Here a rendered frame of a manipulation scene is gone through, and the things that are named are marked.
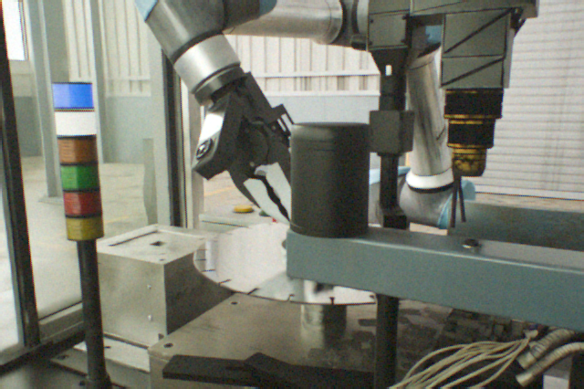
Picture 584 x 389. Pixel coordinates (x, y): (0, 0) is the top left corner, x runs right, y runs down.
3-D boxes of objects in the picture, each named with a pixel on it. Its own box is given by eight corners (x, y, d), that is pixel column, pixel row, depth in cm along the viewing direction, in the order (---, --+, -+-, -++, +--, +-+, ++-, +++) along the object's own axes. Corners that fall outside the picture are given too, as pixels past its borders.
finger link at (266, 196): (316, 214, 67) (280, 156, 66) (297, 232, 62) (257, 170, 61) (299, 222, 69) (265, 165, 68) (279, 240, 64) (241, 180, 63)
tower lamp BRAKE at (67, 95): (45, 108, 58) (42, 82, 58) (77, 108, 62) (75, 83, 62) (71, 109, 56) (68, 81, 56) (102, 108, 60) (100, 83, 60)
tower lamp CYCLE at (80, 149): (50, 162, 60) (47, 137, 59) (81, 158, 64) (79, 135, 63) (77, 164, 58) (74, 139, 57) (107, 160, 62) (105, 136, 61)
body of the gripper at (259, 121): (307, 140, 65) (259, 60, 64) (276, 160, 58) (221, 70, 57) (267, 164, 70) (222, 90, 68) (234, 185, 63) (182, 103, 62)
